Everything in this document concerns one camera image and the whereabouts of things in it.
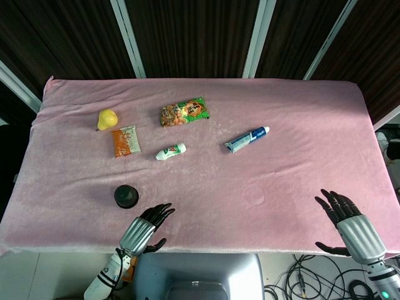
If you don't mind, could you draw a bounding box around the yellow pear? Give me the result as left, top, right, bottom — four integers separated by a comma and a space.
95, 108, 119, 132

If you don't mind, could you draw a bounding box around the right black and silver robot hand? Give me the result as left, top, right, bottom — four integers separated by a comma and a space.
314, 188, 388, 265

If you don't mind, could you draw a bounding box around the grey-blue robot torso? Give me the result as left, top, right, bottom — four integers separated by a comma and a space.
134, 252, 266, 300

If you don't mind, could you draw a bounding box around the pink velvet table cloth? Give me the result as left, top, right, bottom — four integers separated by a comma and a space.
0, 76, 400, 256

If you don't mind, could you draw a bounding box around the thick black coiled cable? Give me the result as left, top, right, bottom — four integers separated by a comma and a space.
348, 279, 378, 300

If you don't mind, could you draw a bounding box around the small white bottle green label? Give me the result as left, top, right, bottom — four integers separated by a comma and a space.
155, 143, 188, 161

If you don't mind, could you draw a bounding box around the thin black cable tangle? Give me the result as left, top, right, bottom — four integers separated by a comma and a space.
263, 253, 369, 300

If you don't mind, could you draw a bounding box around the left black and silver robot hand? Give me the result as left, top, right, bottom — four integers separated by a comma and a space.
119, 202, 176, 258

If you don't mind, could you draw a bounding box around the orange and silver snack packet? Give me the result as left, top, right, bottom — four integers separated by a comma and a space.
111, 125, 142, 158

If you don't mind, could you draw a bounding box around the white shoe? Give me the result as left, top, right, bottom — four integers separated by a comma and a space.
376, 131, 391, 152

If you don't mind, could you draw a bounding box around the black dome-shaped object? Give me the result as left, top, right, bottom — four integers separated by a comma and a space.
113, 184, 139, 209

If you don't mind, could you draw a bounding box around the blue and white toothpaste tube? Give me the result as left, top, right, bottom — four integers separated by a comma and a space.
224, 126, 271, 155

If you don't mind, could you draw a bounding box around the green and orange snack bag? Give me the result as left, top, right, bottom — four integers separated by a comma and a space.
159, 96, 211, 128

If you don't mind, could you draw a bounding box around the white partition post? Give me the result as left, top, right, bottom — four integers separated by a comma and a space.
242, 0, 277, 79
110, 0, 147, 79
0, 59, 43, 114
373, 105, 400, 131
303, 0, 358, 81

